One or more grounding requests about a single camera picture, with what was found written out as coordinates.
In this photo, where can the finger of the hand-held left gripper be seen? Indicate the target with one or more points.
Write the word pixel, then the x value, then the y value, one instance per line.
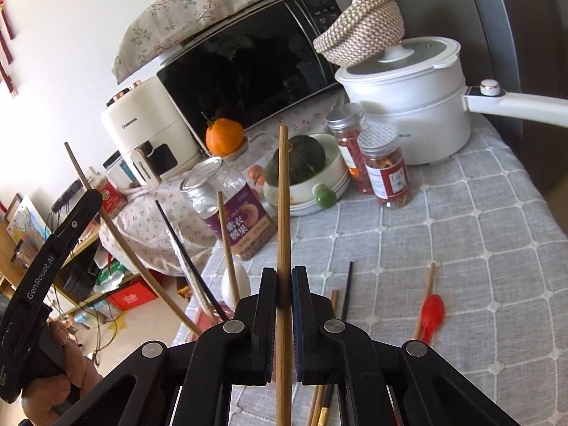
pixel 77 219

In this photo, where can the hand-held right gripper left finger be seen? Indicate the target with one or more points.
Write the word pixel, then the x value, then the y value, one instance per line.
pixel 264 319

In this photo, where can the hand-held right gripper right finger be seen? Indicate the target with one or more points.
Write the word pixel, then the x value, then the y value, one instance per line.
pixel 301 319

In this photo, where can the pile of bamboo chopsticks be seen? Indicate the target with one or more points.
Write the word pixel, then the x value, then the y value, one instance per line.
pixel 333 306

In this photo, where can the white plastic spoon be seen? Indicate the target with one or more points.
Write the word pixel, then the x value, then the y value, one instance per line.
pixel 237 282

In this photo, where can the black chopstick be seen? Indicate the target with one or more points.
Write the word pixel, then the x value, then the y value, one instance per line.
pixel 347 284
pixel 191 275
pixel 185 252

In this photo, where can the bamboo chopstick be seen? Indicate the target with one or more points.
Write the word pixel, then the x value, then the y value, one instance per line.
pixel 226 239
pixel 155 282
pixel 284 230

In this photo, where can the person's left hand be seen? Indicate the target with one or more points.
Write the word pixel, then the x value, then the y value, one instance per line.
pixel 75 377

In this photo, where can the red tin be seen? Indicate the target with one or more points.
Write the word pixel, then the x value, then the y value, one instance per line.
pixel 111 199

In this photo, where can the colourful picture book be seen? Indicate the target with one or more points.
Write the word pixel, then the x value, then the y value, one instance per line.
pixel 29 222

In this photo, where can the white teal box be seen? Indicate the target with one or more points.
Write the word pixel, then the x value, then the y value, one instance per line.
pixel 120 171

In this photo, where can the green white plastic bag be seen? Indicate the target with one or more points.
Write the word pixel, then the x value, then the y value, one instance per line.
pixel 111 277

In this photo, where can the wooden shelf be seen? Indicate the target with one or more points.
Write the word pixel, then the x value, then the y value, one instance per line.
pixel 5 242

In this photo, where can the clear jar purple label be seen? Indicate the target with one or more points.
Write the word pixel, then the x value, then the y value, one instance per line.
pixel 248 226

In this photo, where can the red cardboard box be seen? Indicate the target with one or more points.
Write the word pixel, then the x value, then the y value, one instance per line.
pixel 133 297

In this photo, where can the cream air fryer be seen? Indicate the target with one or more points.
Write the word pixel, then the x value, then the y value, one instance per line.
pixel 142 133

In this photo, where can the red plastic spoon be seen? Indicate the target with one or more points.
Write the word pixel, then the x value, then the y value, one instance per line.
pixel 432 315

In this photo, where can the dark green squash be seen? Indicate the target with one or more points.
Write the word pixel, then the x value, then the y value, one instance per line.
pixel 306 155

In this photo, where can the orange tangerine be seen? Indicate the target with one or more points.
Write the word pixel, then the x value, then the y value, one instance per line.
pixel 224 137

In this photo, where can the short jar red label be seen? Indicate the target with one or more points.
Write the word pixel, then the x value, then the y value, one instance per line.
pixel 386 173

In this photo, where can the grey checked tablecloth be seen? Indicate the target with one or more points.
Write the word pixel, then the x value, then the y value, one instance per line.
pixel 466 253

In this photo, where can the tall jar red contents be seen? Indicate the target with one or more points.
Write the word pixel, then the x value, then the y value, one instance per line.
pixel 350 142

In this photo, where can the black microwave oven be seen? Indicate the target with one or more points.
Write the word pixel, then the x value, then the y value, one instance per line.
pixel 248 80

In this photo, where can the floral cover cloth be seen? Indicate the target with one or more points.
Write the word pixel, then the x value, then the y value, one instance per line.
pixel 186 13

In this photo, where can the white electric cooking pot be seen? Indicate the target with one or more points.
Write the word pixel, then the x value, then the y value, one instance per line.
pixel 412 106

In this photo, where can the red wall ornament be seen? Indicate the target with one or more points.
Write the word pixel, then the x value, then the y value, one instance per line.
pixel 9 84

